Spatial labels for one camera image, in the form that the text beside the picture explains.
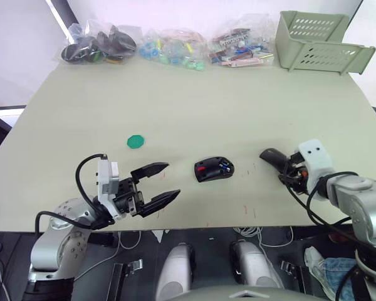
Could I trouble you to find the plastic bag of black parts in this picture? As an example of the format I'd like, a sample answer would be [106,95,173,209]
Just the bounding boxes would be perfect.
[60,19,138,66]

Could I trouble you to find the pale green plastic basket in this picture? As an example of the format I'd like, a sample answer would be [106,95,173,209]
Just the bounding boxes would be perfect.
[274,10,376,76]

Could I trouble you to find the green octagonal disc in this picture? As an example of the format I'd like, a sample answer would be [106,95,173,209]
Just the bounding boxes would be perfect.
[126,134,146,149]

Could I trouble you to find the black slanted frame bar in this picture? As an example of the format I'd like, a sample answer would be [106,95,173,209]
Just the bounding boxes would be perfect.
[45,0,81,43]

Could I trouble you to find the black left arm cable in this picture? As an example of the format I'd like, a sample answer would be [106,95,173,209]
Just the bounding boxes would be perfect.
[34,153,116,235]

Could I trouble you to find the dark side furniture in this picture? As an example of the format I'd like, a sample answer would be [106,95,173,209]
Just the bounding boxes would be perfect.
[0,105,27,164]

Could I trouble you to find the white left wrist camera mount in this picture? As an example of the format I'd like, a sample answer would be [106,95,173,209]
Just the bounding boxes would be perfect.
[95,157,126,220]

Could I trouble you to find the grey robot torso edge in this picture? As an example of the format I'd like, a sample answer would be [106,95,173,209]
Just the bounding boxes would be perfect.
[164,283,328,301]

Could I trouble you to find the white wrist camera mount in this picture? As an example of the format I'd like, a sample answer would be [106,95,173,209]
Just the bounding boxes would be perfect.
[296,138,334,196]
[95,157,126,220]

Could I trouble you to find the person's shoe and jeans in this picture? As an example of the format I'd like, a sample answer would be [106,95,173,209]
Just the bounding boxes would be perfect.
[303,245,360,299]

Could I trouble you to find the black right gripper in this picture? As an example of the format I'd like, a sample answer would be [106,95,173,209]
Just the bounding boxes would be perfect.
[277,151,311,194]

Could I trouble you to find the white cable under table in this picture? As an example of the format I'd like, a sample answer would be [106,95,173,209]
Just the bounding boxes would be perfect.
[233,226,295,251]

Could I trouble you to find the grey rounded robot leg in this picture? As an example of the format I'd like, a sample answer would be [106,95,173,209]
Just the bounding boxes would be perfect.
[229,240,285,291]
[155,242,196,301]

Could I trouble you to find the black mouse base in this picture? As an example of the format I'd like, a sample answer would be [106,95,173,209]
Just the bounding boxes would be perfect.
[193,156,236,184]

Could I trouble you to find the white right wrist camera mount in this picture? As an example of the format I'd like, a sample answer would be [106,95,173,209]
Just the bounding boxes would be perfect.
[296,138,334,196]

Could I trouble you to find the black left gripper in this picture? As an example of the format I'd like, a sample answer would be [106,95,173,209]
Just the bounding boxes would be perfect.
[113,162,182,219]

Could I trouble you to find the plastic bag of blue-green parts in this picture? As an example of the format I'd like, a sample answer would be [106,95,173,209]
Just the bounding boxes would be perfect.
[138,27,208,72]

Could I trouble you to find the plastic bag of red-pink parts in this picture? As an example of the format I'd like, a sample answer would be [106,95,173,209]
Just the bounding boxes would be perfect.
[207,13,276,67]

